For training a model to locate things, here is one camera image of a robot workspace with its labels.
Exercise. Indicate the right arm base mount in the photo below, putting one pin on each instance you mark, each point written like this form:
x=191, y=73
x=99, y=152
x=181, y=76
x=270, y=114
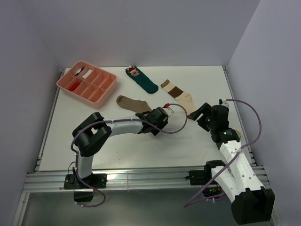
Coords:
x=197, y=176

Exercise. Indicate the striped beige brown sock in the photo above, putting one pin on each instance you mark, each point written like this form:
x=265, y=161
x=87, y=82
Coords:
x=183, y=98

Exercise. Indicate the red rolled item in tray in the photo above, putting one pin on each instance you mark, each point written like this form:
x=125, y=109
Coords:
x=74, y=86

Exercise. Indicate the dark green Christmas sock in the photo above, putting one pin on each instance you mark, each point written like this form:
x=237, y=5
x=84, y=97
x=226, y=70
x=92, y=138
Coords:
x=141, y=79

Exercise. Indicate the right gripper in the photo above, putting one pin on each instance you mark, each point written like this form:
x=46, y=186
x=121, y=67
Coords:
x=205, y=108

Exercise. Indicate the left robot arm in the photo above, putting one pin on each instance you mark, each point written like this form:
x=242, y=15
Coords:
x=90, y=136

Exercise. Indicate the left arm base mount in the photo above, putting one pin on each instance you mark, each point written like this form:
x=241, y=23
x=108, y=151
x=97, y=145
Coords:
x=73, y=183

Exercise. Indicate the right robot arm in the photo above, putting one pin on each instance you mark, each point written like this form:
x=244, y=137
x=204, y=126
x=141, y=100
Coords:
x=251, y=201

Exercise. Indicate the aluminium front rail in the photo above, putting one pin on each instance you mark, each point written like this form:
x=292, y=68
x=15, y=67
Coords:
x=117, y=179

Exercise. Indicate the white rolled item in tray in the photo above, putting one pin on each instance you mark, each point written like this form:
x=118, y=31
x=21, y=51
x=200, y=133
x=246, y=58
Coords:
x=87, y=74

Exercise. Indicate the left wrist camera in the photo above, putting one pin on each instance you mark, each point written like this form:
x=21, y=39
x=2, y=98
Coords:
x=168, y=110

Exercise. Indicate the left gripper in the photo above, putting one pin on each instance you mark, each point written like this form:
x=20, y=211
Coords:
x=162, y=124

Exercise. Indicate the pink divided organizer tray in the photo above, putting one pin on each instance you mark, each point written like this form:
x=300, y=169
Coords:
x=95, y=90

